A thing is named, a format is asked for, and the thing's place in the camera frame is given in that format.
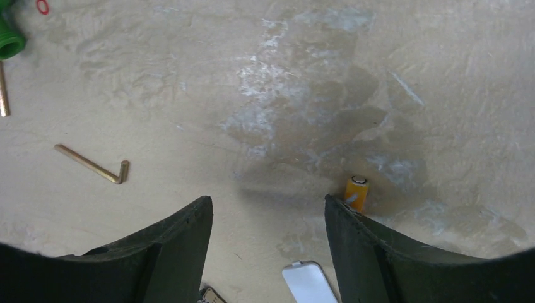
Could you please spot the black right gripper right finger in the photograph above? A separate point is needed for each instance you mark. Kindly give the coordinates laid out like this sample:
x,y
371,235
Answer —
x,y
374,263

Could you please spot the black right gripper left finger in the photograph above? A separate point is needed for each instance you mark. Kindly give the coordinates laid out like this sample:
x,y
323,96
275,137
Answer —
x,y
163,262

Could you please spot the white battery cover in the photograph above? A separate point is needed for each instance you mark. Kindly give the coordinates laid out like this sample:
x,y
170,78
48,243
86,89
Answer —
x,y
308,283

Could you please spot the silver sfp module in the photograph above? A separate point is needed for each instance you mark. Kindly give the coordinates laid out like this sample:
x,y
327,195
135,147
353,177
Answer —
x,y
209,295

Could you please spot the bronze hex key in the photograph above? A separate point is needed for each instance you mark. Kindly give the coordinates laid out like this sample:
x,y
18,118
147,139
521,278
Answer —
x,y
3,94
96,168

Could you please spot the green plastic faucet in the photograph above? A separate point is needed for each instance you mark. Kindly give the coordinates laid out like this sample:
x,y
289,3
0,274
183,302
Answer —
x,y
12,41

